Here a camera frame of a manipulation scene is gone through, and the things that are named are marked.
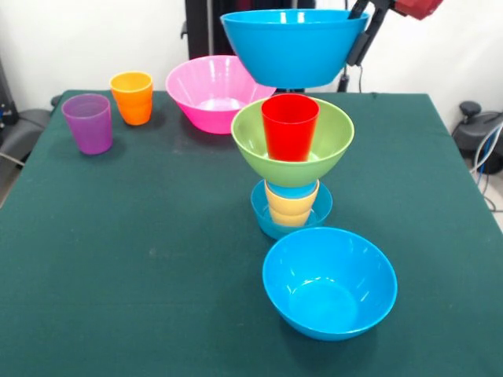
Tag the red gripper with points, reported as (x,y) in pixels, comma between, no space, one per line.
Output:
(418,8)

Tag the large blue bowl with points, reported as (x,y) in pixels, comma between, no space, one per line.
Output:
(291,51)
(330,298)

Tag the red cup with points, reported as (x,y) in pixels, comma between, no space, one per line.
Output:
(291,129)

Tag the green bowl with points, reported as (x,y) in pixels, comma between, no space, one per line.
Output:
(251,137)

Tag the blue cup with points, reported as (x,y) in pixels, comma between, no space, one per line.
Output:
(292,191)

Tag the pink bowl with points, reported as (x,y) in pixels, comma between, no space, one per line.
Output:
(196,98)

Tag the yellow cup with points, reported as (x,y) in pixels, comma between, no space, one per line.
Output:
(292,210)

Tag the small blue bowl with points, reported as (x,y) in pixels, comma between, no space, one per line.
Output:
(261,220)

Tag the black chair base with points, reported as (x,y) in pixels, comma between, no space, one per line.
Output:
(471,133)

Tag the orange cup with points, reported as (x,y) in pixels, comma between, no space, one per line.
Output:
(133,102)

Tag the purple cup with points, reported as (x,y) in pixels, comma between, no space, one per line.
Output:
(88,129)

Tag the dark green tablecloth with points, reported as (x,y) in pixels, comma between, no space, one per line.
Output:
(157,294)

